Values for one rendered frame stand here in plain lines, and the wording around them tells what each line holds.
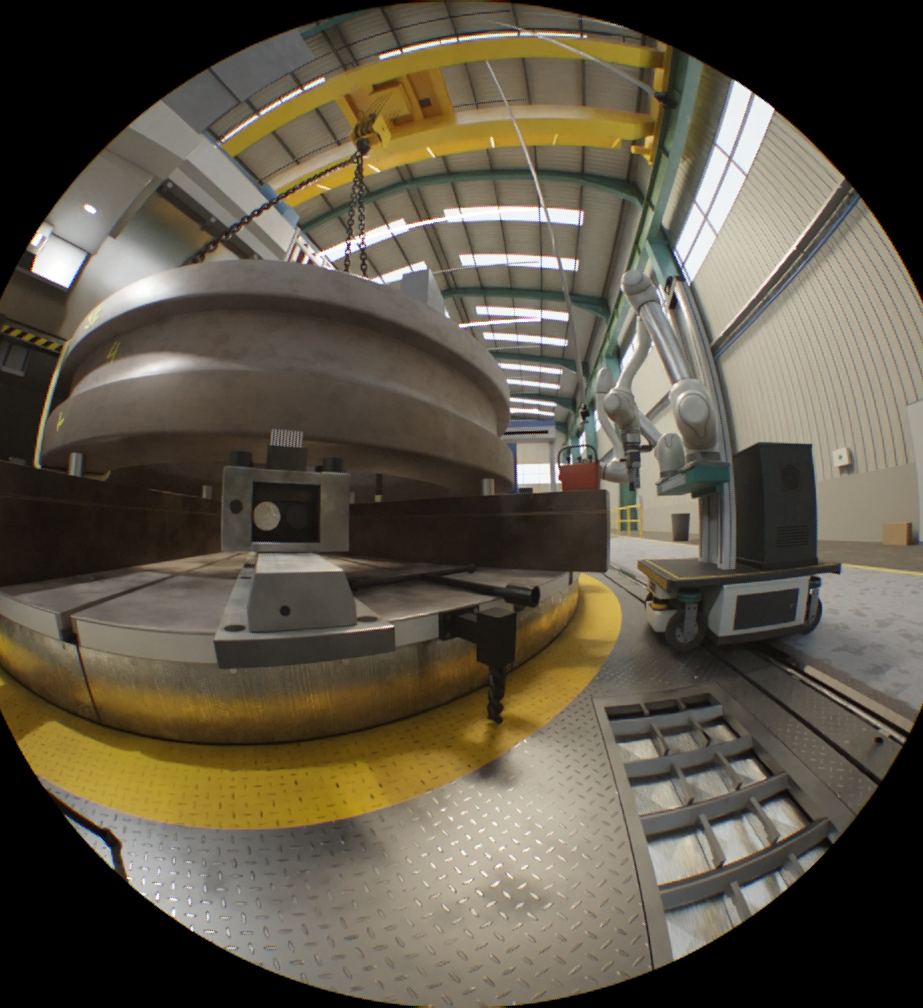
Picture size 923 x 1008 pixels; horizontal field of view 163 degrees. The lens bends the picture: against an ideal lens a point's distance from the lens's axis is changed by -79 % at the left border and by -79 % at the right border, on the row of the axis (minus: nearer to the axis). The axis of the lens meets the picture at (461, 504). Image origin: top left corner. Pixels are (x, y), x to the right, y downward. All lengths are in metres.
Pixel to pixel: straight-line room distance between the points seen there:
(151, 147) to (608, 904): 2.85
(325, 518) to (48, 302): 3.41
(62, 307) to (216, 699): 3.44
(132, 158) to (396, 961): 2.76
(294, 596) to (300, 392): 0.95
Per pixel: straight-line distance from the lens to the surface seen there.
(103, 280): 3.96
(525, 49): 11.13
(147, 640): 0.82
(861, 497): 7.45
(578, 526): 1.51
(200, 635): 0.76
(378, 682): 0.86
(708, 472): 1.33
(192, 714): 0.90
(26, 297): 3.76
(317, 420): 1.33
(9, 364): 3.61
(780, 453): 1.60
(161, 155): 2.32
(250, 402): 1.34
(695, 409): 1.15
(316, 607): 0.56
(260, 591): 0.55
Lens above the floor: 0.54
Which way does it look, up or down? 3 degrees up
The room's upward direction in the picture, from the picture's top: straight up
